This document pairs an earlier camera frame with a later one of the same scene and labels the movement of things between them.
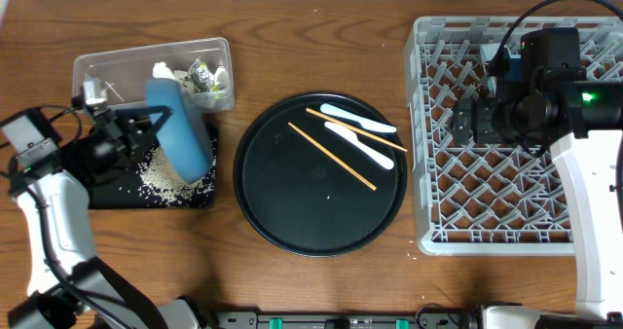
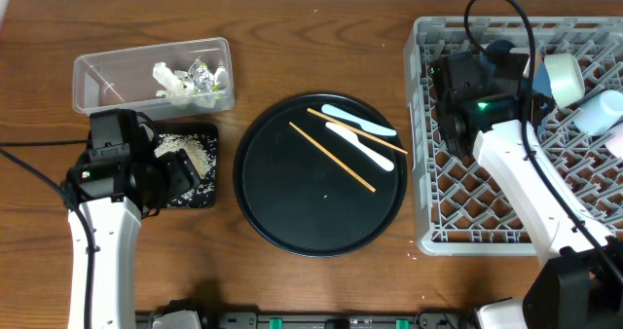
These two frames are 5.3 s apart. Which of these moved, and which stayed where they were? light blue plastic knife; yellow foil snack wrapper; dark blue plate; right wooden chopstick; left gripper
Moved: dark blue plate; left gripper
Stayed: right wooden chopstick; yellow foil snack wrapper; light blue plastic knife
